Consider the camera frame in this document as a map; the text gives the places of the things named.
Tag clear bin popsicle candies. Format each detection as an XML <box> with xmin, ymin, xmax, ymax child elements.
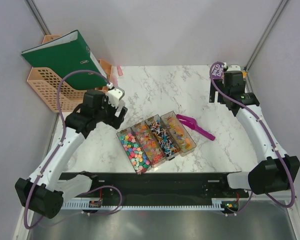
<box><xmin>160</xmin><ymin>111</ymin><xmax>197</xmax><ymax>157</ymax></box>

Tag clear bin translucent star candies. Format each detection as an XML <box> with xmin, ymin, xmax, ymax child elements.
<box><xmin>131</xmin><ymin>121</ymin><xmax>166</xmax><ymax>169</ymax></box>

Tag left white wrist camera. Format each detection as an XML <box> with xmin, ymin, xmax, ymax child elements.
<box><xmin>106</xmin><ymin>87</ymin><xmax>125</xmax><ymax>108</ymax></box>

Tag pink marker pen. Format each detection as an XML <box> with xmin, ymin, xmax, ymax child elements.
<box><xmin>116</xmin><ymin>65</ymin><xmax>123</xmax><ymax>77</ymax></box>

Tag peach plastic file rack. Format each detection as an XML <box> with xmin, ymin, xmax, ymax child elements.
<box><xmin>27</xmin><ymin>35</ymin><xmax>112</xmax><ymax>113</ymax></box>

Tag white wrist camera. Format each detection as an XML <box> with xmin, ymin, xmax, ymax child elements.
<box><xmin>106</xmin><ymin>87</ymin><xmax>125</xmax><ymax>108</ymax></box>
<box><xmin>226</xmin><ymin>64</ymin><xmax>242</xmax><ymax>73</ymax></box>

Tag magenta plastic scoop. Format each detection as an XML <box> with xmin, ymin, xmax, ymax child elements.
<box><xmin>176</xmin><ymin>114</ymin><xmax>216</xmax><ymax>141</ymax></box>

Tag clear bin opaque star candies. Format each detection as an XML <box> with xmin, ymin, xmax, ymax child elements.
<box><xmin>116</xmin><ymin>127</ymin><xmax>151</xmax><ymax>175</ymax></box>

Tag white slotted cable duct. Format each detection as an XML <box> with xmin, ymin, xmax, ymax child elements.
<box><xmin>61</xmin><ymin>197</ymin><xmax>224</xmax><ymax>211</ymax></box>

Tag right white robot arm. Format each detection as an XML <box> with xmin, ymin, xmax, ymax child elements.
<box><xmin>219</xmin><ymin>70</ymin><xmax>300</xmax><ymax>197</ymax></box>

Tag Roald Dahl paperback book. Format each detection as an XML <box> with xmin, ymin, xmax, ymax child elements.
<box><xmin>209</xmin><ymin>61</ymin><xmax>227</xmax><ymax>80</ymax></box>

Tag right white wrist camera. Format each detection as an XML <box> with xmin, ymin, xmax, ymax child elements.
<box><xmin>226</xmin><ymin>64</ymin><xmax>242</xmax><ymax>73</ymax></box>

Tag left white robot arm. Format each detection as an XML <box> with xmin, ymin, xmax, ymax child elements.
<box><xmin>15</xmin><ymin>87</ymin><xmax>128</xmax><ymax>219</ymax></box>

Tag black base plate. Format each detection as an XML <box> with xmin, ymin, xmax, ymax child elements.
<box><xmin>57</xmin><ymin>171</ymin><xmax>251</xmax><ymax>207</ymax></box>

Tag clear bin lollipops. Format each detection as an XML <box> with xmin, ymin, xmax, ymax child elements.
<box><xmin>145</xmin><ymin>114</ymin><xmax>181</xmax><ymax>161</ymax></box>

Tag green lever arch binder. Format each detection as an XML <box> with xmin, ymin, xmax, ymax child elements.
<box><xmin>21</xmin><ymin>30</ymin><xmax>108</xmax><ymax>91</ymax></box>

